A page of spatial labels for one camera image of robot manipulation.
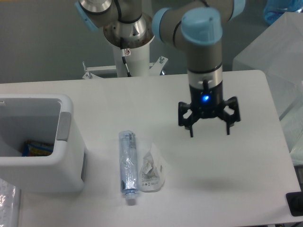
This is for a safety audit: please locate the translucent plastic storage box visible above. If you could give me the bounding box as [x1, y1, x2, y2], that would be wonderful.
[232, 12, 303, 166]

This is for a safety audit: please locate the yellow blue snack bag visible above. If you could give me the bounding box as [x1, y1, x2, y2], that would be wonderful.
[22, 140, 54, 157]

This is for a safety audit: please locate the black device at edge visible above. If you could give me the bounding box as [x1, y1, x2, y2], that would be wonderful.
[286, 192, 303, 217]

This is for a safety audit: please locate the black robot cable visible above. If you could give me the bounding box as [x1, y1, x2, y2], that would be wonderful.
[119, 37, 132, 78]

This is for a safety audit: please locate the white pedestal base frame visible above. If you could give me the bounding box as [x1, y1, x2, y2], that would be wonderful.
[82, 56, 169, 79]

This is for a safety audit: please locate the white trash can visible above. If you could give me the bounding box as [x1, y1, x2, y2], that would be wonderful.
[0, 94, 85, 192]

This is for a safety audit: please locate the clear plastic wrapper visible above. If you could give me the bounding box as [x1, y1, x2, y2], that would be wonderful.
[138, 143, 170, 192]

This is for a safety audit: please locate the clear plastic sheet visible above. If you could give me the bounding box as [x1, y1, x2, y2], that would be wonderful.
[0, 179, 20, 227]

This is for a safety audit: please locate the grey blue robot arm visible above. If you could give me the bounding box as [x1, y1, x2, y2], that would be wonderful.
[75, 0, 245, 130]

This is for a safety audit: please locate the clear plastic water bottle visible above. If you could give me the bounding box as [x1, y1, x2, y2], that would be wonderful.
[119, 130, 139, 206]

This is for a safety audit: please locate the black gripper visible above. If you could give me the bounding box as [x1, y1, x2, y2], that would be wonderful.
[178, 82, 241, 138]

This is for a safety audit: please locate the blue plastic bag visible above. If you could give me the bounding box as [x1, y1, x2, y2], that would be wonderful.
[263, 0, 303, 25]

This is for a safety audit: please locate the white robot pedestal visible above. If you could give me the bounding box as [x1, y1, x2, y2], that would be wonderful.
[112, 44, 150, 78]

